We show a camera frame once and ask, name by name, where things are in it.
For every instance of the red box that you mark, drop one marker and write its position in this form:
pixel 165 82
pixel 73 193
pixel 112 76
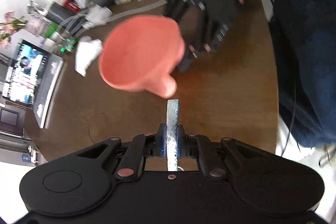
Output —
pixel 73 5

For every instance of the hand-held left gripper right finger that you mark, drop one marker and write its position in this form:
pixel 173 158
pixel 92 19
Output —
pixel 180 140

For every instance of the silver foil bag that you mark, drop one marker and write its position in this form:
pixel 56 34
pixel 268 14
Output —
pixel 35 7

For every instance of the pink flowers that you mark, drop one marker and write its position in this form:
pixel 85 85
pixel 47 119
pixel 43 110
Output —
pixel 10 27

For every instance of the person's blue jeans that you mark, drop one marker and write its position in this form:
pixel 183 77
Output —
pixel 309 56

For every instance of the dark wooden door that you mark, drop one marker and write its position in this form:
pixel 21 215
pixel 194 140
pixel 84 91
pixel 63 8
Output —
pixel 10 119

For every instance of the speckled flower vase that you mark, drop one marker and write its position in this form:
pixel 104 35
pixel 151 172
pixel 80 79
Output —
pixel 36 24

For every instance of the pink footed bowl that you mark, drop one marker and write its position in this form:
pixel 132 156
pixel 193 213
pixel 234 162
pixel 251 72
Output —
pixel 139 56

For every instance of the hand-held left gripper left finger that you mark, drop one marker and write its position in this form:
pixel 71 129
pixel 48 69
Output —
pixel 161 140

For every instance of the white power adapter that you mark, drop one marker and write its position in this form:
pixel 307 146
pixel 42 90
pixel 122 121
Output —
pixel 99 16

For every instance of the green box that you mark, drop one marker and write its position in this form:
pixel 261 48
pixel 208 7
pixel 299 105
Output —
pixel 51 31

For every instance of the white crumpled tissue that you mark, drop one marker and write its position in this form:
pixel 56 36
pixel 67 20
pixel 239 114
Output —
pixel 86 53

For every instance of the silver laptop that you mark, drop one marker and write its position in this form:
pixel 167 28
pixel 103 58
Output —
pixel 29 77

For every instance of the black cylinder appliance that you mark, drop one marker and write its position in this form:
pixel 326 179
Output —
pixel 61 12

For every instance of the blue water jug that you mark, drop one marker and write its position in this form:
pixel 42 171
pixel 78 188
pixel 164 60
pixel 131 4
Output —
pixel 28 157

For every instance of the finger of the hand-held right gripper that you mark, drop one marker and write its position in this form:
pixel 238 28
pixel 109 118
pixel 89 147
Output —
pixel 195 53
pixel 176 7

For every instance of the blue white printed sponge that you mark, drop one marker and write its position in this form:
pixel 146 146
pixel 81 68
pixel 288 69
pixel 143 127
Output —
pixel 173 129

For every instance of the person's white shoe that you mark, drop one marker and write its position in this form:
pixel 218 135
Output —
pixel 291 140

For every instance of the black computer mouse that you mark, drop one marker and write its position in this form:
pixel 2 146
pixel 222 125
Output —
pixel 68 45

